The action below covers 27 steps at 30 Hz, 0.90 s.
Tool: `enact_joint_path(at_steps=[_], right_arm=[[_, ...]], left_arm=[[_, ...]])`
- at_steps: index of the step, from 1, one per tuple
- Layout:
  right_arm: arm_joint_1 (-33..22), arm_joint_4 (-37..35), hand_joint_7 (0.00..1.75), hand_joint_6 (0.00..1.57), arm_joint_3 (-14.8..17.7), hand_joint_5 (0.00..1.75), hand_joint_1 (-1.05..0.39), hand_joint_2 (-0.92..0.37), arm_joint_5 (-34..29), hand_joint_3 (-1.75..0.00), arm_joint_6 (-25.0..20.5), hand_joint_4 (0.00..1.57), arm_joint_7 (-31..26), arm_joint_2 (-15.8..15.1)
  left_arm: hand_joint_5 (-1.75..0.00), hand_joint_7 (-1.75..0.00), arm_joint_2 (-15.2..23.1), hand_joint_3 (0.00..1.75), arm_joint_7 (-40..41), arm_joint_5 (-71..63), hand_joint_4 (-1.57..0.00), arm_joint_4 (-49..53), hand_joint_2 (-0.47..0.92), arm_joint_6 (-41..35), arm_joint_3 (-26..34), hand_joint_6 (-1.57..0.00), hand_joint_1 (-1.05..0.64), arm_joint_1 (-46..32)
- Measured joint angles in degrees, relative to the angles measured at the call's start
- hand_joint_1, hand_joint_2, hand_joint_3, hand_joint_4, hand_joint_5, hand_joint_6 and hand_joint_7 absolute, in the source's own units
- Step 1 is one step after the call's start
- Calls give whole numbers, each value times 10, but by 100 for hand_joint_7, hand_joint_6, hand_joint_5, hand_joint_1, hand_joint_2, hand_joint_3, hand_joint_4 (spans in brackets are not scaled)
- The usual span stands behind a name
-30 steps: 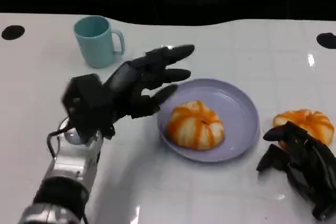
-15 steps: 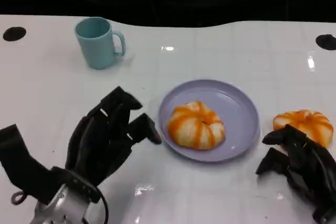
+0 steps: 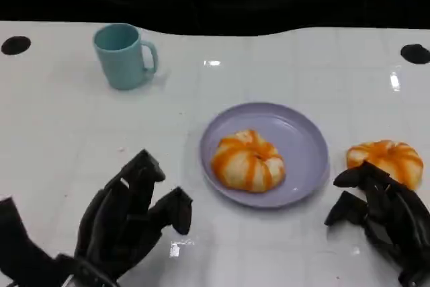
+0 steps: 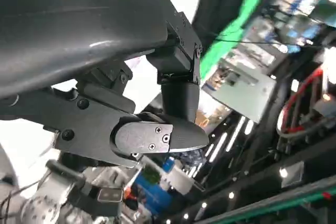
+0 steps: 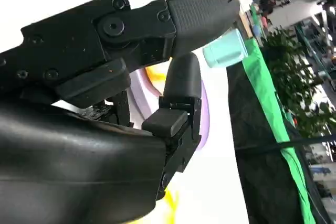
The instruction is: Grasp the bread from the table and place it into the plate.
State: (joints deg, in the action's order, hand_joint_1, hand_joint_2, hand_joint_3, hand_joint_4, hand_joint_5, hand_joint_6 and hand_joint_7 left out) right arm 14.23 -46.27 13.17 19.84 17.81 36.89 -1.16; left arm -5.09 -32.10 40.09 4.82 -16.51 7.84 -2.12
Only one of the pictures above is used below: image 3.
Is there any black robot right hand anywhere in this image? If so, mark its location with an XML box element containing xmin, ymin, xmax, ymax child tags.
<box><xmin>324</xmin><ymin>161</ymin><xmax>430</xmax><ymax>287</ymax></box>

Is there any lilac plate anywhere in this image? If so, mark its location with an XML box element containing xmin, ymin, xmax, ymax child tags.
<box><xmin>200</xmin><ymin>101</ymin><xmax>331</xmax><ymax>209</ymax></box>

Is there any orange white toy bread roll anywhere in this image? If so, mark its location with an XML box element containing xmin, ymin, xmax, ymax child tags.
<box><xmin>345</xmin><ymin>139</ymin><xmax>424</xmax><ymax>191</ymax></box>
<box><xmin>210</xmin><ymin>128</ymin><xmax>286</xmax><ymax>194</ymax></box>

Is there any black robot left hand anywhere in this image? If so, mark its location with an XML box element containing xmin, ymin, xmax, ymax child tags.
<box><xmin>75</xmin><ymin>149</ymin><xmax>194</xmax><ymax>281</ymax></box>

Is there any pale green mug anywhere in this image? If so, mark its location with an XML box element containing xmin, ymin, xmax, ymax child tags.
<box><xmin>93</xmin><ymin>23</ymin><xmax>159</xmax><ymax>91</ymax></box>

